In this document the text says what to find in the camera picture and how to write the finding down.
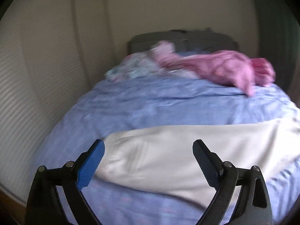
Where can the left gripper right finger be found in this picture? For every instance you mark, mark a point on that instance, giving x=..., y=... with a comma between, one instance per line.
x=253, y=204

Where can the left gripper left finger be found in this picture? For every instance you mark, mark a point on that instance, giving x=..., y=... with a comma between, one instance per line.
x=44, y=205

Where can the white sweatpants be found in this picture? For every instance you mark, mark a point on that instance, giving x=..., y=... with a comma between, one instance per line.
x=160, y=159

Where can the pink crumpled blanket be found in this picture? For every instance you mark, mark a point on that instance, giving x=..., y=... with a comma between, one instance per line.
x=264, y=74

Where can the pink pillow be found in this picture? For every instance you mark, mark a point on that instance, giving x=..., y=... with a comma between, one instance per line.
x=225, y=67

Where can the blue striped floral bedsheet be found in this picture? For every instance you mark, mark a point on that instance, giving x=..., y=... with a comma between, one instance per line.
x=143, y=103

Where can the cream slatted wardrobe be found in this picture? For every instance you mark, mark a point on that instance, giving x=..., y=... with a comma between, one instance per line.
x=52, y=52

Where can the light floral pillow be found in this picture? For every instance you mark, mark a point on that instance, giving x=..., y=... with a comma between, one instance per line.
x=133, y=66

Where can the dark grey headboard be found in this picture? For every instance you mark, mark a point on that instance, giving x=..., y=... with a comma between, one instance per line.
x=195, y=40

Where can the dark green curtain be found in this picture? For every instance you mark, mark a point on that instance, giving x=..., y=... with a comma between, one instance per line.
x=278, y=38

